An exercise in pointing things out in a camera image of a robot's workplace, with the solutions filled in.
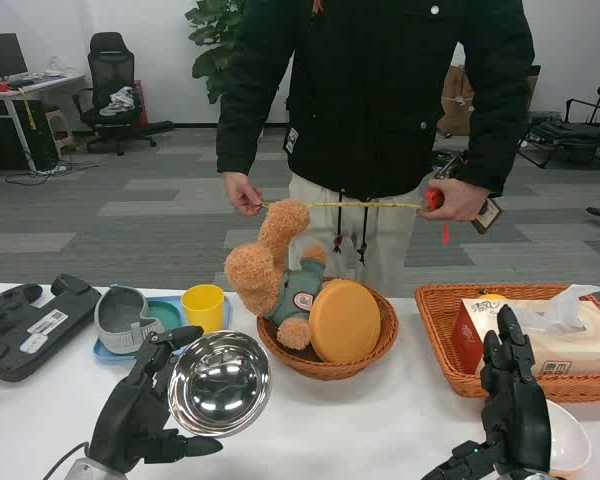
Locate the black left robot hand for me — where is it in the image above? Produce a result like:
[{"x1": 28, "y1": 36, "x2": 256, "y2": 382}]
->
[{"x1": 87, "y1": 324, "x2": 225, "y2": 474}]

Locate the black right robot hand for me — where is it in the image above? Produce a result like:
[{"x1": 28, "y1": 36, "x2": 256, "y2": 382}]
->
[{"x1": 419, "y1": 304, "x2": 554, "y2": 480}]

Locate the shiny metal bowl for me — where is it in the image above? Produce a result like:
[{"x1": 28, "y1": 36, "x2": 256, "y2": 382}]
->
[{"x1": 167, "y1": 329, "x2": 273, "y2": 440}]

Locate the white plastic bowl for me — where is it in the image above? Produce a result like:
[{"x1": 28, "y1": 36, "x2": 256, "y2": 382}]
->
[{"x1": 543, "y1": 399, "x2": 592, "y2": 476}]

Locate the grey bowl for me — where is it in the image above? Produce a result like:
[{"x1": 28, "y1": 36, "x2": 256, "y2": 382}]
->
[{"x1": 94, "y1": 285, "x2": 167, "y2": 355}]

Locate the light blue plastic tray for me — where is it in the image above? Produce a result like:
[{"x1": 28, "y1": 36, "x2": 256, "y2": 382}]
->
[{"x1": 92, "y1": 294, "x2": 233, "y2": 362}]

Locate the rectangular wicker basket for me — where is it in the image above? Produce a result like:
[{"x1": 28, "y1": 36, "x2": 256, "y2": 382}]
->
[{"x1": 414, "y1": 283, "x2": 600, "y2": 404}]

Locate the tissue pack with red end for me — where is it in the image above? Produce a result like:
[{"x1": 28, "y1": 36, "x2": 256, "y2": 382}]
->
[{"x1": 453, "y1": 283, "x2": 600, "y2": 377}]

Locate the green round dish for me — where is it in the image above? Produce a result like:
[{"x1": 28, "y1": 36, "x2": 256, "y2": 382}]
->
[{"x1": 146, "y1": 301, "x2": 185, "y2": 332}]

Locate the black flat device with labels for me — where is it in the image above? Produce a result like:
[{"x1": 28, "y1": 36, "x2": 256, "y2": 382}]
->
[{"x1": 0, "y1": 273, "x2": 103, "y2": 384}]

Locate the yellow plastic cup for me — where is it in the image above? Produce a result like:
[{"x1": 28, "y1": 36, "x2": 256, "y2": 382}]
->
[{"x1": 181, "y1": 283, "x2": 227, "y2": 335}]

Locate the black game controller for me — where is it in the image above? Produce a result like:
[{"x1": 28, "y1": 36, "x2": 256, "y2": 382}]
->
[{"x1": 0, "y1": 283, "x2": 45, "y2": 334}]

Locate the round wicker basket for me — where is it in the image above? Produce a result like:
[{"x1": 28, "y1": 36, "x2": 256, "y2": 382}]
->
[{"x1": 256, "y1": 277, "x2": 399, "y2": 382}]

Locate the orange round disc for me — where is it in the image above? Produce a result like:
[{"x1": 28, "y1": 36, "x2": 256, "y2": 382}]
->
[{"x1": 308, "y1": 279, "x2": 383, "y2": 364}]

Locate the brown id badge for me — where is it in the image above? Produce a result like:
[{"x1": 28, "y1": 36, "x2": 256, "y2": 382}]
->
[{"x1": 472, "y1": 197, "x2": 504, "y2": 235}]

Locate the orange teddy bear plush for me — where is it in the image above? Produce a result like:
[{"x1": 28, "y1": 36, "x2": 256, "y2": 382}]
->
[{"x1": 223, "y1": 198, "x2": 329, "y2": 349}]

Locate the red tape measure yellow tape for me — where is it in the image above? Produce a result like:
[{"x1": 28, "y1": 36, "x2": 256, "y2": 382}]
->
[{"x1": 259, "y1": 190, "x2": 454, "y2": 246}]

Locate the black folding chair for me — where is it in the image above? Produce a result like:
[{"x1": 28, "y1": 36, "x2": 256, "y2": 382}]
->
[{"x1": 517, "y1": 97, "x2": 600, "y2": 169}]

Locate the black computer tower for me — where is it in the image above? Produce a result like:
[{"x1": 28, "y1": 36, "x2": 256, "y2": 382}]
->
[{"x1": 0, "y1": 98, "x2": 60, "y2": 172}]

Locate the grey white cloth bundle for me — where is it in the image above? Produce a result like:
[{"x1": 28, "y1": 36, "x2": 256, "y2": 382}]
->
[{"x1": 99, "y1": 86, "x2": 137, "y2": 118}]

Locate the brown cardboard box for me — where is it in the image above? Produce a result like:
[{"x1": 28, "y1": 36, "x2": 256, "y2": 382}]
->
[{"x1": 436, "y1": 63, "x2": 477, "y2": 137}]

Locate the white office desk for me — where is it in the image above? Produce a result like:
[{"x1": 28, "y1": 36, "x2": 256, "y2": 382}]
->
[{"x1": 0, "y1": 71, "x2": 87, "y2": 172}]

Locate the black office chair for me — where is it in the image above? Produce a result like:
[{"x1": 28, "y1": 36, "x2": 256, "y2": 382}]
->
[{"x1": 72, "y1": 32, "x2": 174, "y2": 157}]

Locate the person in black jacket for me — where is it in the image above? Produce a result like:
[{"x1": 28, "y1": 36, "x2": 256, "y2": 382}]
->
[{"x1": 215, "y1": 0, "x2": 536, "y2": 297}]

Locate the green potted plant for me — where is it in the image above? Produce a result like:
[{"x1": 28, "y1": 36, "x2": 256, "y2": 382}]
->
[{"x1": 184, "y1": 0, "x2": 246, "y2": 105}]

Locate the black computer monitor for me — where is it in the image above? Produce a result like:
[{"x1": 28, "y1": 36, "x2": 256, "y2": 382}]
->
[{"x1": 0, "y1": 33, "x2": 30, "y2": 89}]

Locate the yellow hanging strap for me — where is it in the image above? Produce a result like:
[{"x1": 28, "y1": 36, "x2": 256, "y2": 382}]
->
[{"x1": 21, "y1": 88, "x2": 37, "y2": 132}]

